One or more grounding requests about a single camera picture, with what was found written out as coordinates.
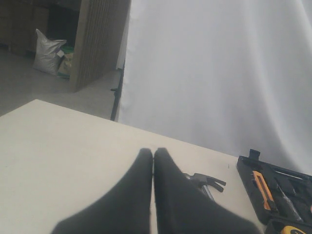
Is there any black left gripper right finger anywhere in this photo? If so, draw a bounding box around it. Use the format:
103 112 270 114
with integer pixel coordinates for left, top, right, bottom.
154 148 260 234

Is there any black plastic tool case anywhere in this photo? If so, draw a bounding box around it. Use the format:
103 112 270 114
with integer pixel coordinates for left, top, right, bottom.
236 149 312 234

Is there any green white bag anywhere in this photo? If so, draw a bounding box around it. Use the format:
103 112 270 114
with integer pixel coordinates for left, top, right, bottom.
57 46 74 79

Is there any brown cardboard partition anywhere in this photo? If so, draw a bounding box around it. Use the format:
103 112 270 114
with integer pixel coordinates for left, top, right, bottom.
70 0 131 92

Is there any clear voltage tester screwdriver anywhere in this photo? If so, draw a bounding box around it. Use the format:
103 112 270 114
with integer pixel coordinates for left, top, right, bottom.
277 185 303 222

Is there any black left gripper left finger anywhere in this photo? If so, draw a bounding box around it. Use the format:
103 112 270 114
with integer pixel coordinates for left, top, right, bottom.
52 148 153 234

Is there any grey sack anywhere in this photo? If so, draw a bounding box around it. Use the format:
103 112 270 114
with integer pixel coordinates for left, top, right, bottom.
33 29 67 75

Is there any black backdrop stand pole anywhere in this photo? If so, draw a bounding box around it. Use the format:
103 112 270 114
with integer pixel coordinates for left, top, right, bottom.
110 62 125 121

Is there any orange utility knife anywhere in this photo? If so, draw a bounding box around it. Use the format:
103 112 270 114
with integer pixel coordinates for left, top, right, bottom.
253 171 277 212

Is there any steel claw hammer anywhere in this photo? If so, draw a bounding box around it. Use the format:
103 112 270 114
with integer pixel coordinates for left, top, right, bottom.
184 173 226 202

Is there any yellow tape measure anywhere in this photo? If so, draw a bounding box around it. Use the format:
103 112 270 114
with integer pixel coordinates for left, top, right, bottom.
280 226 306 234

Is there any white backdrop cloth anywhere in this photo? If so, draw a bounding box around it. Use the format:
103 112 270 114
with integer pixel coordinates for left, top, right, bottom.
118 0 312 174

